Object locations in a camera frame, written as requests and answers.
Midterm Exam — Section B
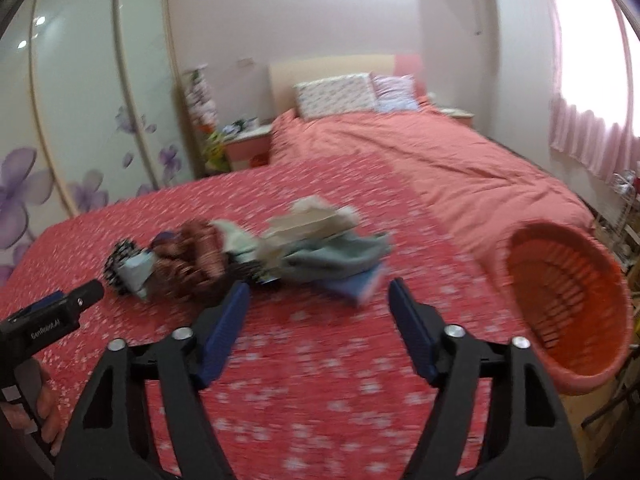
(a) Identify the clear tube of plush toys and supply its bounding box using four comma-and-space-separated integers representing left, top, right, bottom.
182, 65, 221, 128

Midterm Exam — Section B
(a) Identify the grey green cloth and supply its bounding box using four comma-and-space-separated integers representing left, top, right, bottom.
280, 232, 393, 283

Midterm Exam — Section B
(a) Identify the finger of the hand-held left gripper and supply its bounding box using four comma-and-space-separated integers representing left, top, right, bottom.
27, 280, 106, 317

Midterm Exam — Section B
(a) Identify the blue and pink cloth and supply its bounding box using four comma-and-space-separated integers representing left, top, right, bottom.
317, 262, 386, 306

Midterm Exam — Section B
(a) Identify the red floral blanket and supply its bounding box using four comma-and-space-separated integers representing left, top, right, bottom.
0, 152, 531, 480

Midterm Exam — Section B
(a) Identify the floral glass door wardrobe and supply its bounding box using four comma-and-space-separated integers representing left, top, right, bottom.
0, 0, 196, 286

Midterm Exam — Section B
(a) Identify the pink and white nightstand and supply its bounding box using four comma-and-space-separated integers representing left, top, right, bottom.
440, 107, 475, 133
222, 122, 275, 173

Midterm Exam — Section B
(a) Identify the beige and pink headboard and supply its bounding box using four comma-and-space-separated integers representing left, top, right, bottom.
268, 54, 426, 121

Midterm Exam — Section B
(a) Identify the person's left hand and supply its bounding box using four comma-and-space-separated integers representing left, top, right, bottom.
0, 360, 67, 456

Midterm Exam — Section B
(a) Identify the black white dotted item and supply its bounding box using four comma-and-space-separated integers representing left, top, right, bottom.
103, 240, 146, 296

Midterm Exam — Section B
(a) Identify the pink curtain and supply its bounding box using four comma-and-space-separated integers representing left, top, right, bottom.
535, 0, 640, 186

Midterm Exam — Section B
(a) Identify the white floral pillow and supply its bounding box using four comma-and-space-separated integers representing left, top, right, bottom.
294, 74, 377, 120

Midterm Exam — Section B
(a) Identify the salmon pink duvet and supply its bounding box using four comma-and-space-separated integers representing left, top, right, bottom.
270, 95, 596, 281

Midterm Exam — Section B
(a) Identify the orange plastic basket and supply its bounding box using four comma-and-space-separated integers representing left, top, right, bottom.
500, 220, 633, 396

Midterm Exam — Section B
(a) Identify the black metal stand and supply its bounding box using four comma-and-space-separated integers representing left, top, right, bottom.
580, 345, 640, 428

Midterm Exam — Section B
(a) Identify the pink checked pillow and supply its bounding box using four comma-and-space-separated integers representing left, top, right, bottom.
372, 75, 421, 113

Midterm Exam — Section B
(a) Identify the yellow green plush toy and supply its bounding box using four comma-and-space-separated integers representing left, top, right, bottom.
202, 127, 228, 176

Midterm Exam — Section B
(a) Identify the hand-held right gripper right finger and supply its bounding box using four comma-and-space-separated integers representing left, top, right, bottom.
389, 277, 586, 480

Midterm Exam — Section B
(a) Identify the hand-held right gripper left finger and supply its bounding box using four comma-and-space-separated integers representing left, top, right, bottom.
54, 281, 251, 480

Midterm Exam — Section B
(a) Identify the brown patterned cloth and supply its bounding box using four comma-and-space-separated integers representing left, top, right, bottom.
150, 219, 231, 306

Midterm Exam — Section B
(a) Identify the white wire rack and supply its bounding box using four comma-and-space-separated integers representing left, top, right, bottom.
592, 170, 640, 271

